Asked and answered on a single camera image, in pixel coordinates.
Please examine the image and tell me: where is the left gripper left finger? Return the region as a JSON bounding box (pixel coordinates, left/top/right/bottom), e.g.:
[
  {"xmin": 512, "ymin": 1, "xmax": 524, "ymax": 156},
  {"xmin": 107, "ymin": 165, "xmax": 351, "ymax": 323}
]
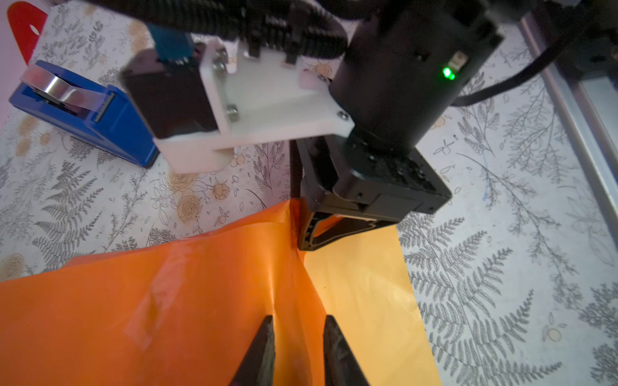
[{"xmin": 229, "ymin": 315, "xmax": 275, "ymax": 386}]

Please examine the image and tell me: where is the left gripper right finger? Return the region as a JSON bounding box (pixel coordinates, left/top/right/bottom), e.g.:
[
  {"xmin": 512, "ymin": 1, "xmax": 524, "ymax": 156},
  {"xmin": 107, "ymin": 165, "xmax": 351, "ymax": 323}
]
[{"xmin": 323, "ymin": 315, "xmax": 370, "ymax": 386}]

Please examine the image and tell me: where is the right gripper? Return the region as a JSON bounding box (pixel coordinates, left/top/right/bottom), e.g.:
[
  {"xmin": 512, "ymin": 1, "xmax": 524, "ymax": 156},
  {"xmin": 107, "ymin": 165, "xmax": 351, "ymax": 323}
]
[{"xmin": 289, "ymin": 1, "xmax": 502, "ymax": 251}]

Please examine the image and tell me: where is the orange wrapping paper sheet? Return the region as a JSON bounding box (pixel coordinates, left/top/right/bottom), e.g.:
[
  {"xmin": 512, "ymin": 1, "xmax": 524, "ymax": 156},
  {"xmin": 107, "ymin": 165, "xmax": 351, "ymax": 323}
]
[{"xmin": 1, "ymin": 201, "xmax": 441, "ymax": 385}]

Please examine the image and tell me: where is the blue tape dispenser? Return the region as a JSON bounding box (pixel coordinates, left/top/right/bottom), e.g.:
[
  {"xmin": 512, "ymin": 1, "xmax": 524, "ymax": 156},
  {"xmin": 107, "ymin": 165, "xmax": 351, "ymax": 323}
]
[{"xmin": 10, "ymin": 60, "xmax": 159, "ymax": 168}]

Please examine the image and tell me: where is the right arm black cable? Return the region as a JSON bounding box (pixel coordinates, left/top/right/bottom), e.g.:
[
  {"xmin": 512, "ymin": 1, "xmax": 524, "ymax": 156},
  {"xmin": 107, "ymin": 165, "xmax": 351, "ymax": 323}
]
[{"xmin": 81, "ymin": 0, "xmax": 587, "ymax": 108}]

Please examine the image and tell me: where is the aluminium front frame rail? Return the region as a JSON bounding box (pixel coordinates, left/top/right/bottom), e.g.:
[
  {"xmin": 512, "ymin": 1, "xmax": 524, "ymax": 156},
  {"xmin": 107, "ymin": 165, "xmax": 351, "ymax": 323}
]
[{"xmin": 542, "ymin": 26, "xmax": 617, "ymax": 239}]

